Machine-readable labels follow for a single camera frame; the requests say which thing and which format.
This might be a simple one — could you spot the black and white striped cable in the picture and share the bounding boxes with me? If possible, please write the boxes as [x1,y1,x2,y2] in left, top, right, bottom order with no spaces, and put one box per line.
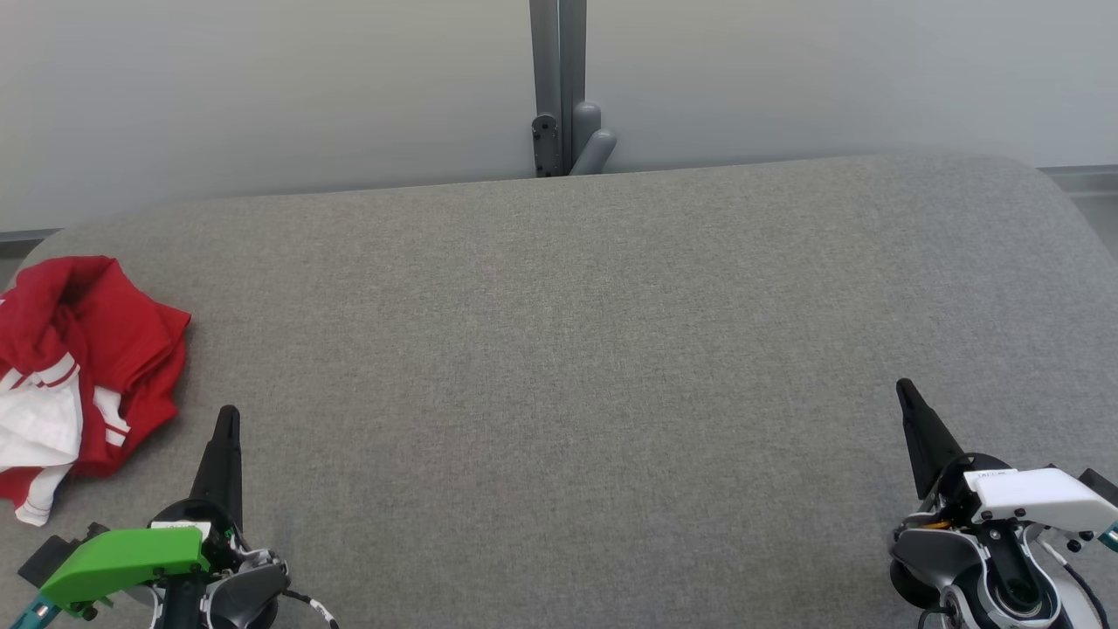
[279,587,340,629]

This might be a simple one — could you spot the grey metal post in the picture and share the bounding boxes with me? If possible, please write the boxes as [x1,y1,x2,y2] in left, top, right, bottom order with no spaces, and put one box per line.
[529,0,588,177]

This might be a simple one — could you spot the grey cylindrical tube fitting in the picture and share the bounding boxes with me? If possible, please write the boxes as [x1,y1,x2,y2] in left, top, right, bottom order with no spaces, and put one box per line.
[569,100,618,176]

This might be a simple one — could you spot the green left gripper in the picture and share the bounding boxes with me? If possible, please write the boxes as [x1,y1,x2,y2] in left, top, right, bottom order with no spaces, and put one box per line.
[39,404,263,629]

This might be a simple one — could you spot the red shorts with white trim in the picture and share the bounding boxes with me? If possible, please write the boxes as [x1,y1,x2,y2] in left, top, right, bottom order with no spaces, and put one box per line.
[0,256,191,527]

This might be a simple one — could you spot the grey fabric sofa cushion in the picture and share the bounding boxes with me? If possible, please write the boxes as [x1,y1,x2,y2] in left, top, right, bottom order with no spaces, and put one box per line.
[0,153,1118,629]

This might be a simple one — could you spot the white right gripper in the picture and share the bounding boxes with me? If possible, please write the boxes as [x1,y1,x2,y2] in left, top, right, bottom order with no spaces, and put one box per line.
[896,378,1118,536]

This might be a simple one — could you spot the left cable with teal plug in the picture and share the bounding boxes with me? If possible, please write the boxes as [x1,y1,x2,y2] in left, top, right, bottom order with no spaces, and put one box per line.
[9,592,55,629]

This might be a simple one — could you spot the grey floor rail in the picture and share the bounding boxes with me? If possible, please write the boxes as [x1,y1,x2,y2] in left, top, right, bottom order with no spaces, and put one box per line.
[1039,166,1118,197]

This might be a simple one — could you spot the dark grey hinge bracket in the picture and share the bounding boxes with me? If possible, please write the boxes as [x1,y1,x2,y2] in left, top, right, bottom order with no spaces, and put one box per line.
[531,114,564,178]

